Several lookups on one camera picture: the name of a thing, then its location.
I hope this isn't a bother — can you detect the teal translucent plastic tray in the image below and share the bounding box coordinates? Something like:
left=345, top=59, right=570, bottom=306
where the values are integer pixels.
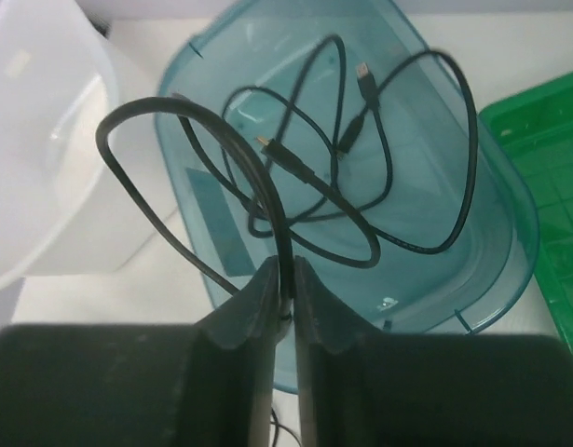
left=159, top=1, right=539, bottom=333

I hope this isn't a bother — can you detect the white plastic tub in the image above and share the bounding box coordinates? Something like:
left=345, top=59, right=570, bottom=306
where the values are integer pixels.
left=0, top=1, right=157, bottom=290

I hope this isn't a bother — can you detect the thick black USB cable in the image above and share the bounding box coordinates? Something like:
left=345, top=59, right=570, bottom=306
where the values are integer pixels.
left=94, top=95, right=381, bottom=322

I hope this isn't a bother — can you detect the green plastic tray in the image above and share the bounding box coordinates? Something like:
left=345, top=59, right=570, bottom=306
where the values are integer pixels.
left=481, top=72, right=573, bottom=354

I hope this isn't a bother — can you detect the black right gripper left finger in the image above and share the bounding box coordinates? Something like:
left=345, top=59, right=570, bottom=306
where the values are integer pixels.
left=173, top=257, right=280, bottom=446

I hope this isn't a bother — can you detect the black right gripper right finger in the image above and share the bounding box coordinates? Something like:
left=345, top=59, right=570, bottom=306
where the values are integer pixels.
left=293, top=256, right=377, bottom=446

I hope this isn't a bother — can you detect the thin black USB cable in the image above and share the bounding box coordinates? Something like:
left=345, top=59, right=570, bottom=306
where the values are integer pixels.
left=220, top=33, right=481, bottom=256

